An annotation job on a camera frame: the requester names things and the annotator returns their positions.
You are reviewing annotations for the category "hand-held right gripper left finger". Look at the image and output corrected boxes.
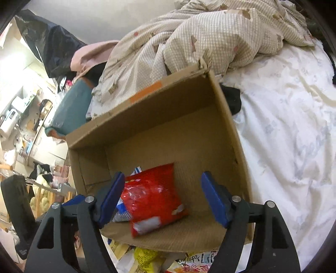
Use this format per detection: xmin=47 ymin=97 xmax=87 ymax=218
xmin=24 ymin=172 xmax=126 ymax=273

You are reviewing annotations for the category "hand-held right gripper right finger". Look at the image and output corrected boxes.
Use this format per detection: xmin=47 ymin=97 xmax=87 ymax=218
xmin=201 ymin=171 xmax=301 ymax=273

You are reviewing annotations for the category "blue and white snack packet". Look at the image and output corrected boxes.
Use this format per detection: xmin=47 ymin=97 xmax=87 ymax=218
xmin=112 ymin=166 xmax=143 ymax=223

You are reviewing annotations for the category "large red snack packet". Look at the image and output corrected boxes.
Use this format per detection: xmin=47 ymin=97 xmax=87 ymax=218
xmin=121 ymin=163 xmax=190 ymax=238

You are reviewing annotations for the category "pale yellow snack packet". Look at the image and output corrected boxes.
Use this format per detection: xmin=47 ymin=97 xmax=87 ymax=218
xmin=109 ymin=238 xmax=137 ymax=260

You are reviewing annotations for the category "white snack packet black writing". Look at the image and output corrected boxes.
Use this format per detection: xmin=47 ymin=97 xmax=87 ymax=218
xmin=175 ymin=249 xmax=219 ymax=273

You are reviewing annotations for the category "yellow snack packet red print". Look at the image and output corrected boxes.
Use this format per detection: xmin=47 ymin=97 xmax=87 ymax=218
xmin=134 ymin=247 xmax=169 ymax=273

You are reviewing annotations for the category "brown cardboard box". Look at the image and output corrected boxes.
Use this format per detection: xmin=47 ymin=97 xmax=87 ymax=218
xmin=66 ymin=56 xmax=255 ymax=254

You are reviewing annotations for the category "black hanging garment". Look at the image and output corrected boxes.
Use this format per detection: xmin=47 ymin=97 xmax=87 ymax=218
xmin=1 ymin=175 xmax=37 ymax=260

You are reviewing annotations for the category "teal padded headboard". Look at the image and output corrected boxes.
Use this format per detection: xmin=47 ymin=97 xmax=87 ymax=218
xmin=45 ymin=79 xmax=93 ymax=142

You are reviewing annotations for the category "small black cloth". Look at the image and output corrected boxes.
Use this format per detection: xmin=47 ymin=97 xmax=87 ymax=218
xmin=220 ymin=84 xmax=242 ymax=116

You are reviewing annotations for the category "white bear print bed sheet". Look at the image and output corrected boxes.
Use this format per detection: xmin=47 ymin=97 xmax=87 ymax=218
xmin=220 ymin=39 xmax=336 ymax=273

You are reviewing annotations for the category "cluttered white kitchen counter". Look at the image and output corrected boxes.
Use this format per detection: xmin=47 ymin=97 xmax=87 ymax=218
xmin=0 ymin=87 xmax=69 ymax=168

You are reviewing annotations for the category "pink cloth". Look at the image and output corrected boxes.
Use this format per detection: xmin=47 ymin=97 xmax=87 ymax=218
xmin=70 ymin=40 xmax=120 ymax=79

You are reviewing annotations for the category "black plastic bag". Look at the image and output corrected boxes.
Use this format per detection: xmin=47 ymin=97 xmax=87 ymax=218
xmin=14 ymin=9 xmax=88 ymax=79

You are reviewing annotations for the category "beige checked blanket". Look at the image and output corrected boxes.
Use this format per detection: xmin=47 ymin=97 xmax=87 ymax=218
xmin=91 ymin=0 xmax=315 ymax=116

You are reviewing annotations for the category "dark camouflage cloth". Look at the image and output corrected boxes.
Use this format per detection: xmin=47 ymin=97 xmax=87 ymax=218
xmin=306 ymin=13 xmax=327 ymax=42

